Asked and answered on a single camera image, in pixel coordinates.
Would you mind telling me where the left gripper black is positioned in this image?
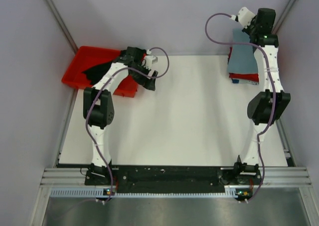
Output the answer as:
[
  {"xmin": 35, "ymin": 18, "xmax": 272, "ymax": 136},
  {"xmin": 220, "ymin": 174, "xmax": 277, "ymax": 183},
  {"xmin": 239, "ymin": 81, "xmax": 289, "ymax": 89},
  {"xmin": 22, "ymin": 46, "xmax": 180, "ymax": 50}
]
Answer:
[{"xmin": 129, "ymin": 61, "xmax": 157, "ymax": 91}]

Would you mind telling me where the blue grey t shirt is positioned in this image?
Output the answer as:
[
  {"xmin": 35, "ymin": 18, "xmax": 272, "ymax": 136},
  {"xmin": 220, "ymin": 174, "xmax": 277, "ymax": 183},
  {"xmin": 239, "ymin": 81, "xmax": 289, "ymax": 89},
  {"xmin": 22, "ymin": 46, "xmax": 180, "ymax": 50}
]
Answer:
[{"xmin": 227, "ymin": 28, "xmax": 258, "ymax": 74}]

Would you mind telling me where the red t shirt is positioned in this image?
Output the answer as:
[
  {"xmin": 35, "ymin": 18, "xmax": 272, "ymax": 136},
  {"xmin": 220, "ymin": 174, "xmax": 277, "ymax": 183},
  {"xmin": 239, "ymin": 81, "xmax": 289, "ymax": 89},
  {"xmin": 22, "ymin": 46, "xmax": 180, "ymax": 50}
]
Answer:
[{"xmin": 227, "ymin": 47, "xmax": 259, "ymax": 83}]

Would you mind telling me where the red plastic bin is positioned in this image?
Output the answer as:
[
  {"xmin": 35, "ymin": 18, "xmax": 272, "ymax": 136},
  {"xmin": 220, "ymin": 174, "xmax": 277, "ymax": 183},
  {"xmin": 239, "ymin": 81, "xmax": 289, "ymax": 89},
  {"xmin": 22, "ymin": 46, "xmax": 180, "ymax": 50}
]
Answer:
[{"xmin": 61, "ymin": 46, "xmax": 138, "ymax": 98}]

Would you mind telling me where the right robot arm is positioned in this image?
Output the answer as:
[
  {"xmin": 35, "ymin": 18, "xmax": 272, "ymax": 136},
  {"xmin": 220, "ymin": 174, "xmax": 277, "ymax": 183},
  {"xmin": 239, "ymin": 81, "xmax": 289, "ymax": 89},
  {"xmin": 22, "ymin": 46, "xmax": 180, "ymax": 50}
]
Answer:
[{"xmin": 231, "ymin": 7, "xmax": 291, "ymax": 184}]

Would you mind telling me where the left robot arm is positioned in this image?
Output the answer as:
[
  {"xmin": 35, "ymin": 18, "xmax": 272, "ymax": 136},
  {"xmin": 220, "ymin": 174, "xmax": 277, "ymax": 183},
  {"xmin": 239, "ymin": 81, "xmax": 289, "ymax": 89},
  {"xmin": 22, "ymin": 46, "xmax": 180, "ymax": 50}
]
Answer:
[{"xmin": 83, "ymin": 47, "xmax": 158, "ymax": 185}]

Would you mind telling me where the black t shirt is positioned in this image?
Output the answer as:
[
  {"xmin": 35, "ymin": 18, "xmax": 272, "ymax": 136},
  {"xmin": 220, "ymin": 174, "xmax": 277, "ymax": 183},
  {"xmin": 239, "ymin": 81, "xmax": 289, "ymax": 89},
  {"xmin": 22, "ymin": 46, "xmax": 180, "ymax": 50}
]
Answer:
[{"xmin": 82, "ymin": 50, "xmax": 126, "ymax": 85}]

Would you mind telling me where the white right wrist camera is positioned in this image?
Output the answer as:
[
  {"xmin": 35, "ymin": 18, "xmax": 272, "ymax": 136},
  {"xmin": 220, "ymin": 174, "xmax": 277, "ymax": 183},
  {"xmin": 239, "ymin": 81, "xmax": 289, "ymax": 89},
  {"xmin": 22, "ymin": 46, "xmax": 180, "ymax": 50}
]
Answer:
[{"xmin": 230, "ymin": 7, "xmax": 256, "ymax": 28}]

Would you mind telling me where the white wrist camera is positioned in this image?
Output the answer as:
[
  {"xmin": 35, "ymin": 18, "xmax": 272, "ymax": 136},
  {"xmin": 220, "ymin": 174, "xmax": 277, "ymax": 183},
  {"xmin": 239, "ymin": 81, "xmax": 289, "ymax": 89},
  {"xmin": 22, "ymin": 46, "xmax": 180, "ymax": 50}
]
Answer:
[
  {"xmin": 230, "ymin": 7, "xmax": 256, "ymax": 28},
  {"xmin": 142, "ymin": 50, "xmax": 158, "ymax": 70}
]

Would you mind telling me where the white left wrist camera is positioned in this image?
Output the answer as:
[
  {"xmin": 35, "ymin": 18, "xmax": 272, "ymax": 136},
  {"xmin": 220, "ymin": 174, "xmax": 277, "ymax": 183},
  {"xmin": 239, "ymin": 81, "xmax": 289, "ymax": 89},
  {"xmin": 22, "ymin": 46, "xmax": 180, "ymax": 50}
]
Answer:
[{"xmin": 142, "ymin": 50, "xmax": 158, "ymax": 70}]

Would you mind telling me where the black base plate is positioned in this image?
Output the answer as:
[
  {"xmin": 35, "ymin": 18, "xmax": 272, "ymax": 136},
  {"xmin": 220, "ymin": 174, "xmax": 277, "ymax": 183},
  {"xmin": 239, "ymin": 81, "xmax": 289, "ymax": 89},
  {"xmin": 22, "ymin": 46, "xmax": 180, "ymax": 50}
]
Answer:
[{"xmin": 85, "ymin": 164, "xmax": 262, "ymax": 194}]

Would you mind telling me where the grey slotted cable duct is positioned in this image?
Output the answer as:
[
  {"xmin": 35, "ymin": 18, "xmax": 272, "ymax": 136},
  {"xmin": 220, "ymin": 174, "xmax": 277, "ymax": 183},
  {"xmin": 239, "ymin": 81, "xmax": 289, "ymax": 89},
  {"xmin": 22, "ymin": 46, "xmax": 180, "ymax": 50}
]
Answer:
[{"xmin": 50, "ymin": 188, "xmax": 249, "ymax": 199}]

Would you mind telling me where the aluminium frame rail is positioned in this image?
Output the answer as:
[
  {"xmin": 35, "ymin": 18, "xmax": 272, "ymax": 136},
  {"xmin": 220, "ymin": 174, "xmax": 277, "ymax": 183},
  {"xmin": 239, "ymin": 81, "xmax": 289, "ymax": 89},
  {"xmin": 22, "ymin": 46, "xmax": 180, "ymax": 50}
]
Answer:
[{"xmin": 40, "ymin": 167, "xmax": 312, "ymax": 188}]

